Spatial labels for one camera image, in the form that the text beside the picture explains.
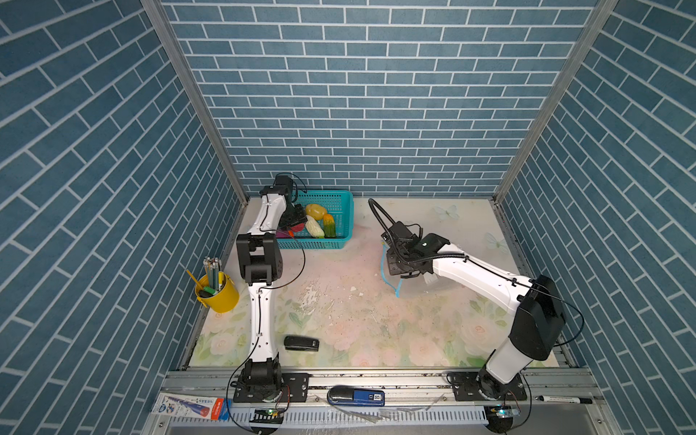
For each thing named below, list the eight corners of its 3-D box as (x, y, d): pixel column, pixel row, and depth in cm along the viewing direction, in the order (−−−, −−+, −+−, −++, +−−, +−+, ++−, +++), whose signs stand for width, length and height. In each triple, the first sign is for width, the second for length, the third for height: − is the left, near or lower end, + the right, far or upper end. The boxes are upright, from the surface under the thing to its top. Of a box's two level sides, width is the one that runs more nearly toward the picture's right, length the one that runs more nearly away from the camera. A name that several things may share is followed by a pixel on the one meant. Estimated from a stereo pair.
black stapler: (285, 351, 82) (282, 347, 79) (287, 339, 84) (284, 335, 81) (318, 351, 82) (317, 347, 79) (319, 340, 84) (318, 335, 81)
